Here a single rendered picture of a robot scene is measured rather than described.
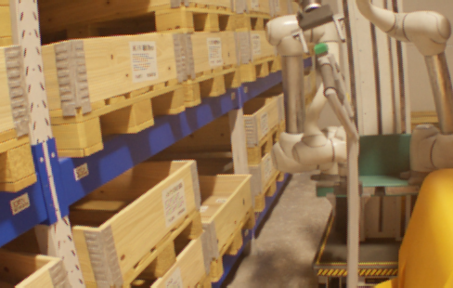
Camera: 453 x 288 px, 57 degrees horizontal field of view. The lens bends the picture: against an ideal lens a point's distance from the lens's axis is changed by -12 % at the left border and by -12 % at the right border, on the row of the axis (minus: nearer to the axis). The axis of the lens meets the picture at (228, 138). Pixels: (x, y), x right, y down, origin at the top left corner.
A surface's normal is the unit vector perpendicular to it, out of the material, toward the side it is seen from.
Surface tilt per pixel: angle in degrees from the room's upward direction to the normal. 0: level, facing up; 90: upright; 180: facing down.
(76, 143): 90
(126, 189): 90
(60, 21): 90
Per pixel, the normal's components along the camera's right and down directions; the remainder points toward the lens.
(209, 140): -0.30, 0.22
